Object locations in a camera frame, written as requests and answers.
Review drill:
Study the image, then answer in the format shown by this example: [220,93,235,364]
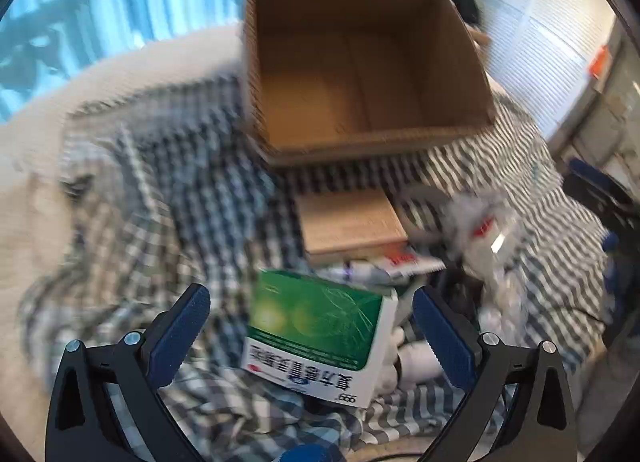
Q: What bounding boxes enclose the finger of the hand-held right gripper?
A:
[601,231,623,304]
[562,158,636,235]

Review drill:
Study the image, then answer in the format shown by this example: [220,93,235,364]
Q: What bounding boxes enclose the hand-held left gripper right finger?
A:
[411,286,578,462]

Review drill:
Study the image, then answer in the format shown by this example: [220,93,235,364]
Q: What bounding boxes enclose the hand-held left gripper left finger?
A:
[45,283,212,462]

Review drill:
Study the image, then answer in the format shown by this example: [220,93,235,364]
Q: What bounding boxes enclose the green and white medicine box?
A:
[241,268,401,409]

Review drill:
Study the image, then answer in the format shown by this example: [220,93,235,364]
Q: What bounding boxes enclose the large cardboard box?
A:
[242,0,498,170]

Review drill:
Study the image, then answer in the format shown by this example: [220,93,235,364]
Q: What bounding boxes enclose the white plush toy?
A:
[372,322,446,395]

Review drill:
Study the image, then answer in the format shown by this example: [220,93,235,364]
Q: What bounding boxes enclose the beige cabinet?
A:
[550,57,640,178]

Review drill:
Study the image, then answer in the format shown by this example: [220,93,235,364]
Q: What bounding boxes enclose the white packet red label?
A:
[385,249,446,278]

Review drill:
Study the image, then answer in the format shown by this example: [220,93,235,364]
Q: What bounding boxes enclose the clear plastic bag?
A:
[440,192,536,343]

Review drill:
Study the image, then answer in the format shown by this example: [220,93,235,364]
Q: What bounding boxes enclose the white tube purple print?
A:
[320,262,396,285]

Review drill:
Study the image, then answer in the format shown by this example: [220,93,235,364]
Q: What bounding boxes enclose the grey checked bed sheet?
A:
[20,77,613,462]

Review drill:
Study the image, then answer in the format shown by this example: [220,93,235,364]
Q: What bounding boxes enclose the orange tag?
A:
[590,45,612,79]

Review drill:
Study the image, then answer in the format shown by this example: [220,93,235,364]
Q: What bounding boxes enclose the white slatted wardrobe doors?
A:
[470,0,616,138]

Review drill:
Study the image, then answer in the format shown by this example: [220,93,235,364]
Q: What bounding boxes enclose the small flat cardboard box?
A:
[294,188,411,265]

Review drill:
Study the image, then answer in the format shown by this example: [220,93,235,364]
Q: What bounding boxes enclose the white fleece blanket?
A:
[0,25,251,393]

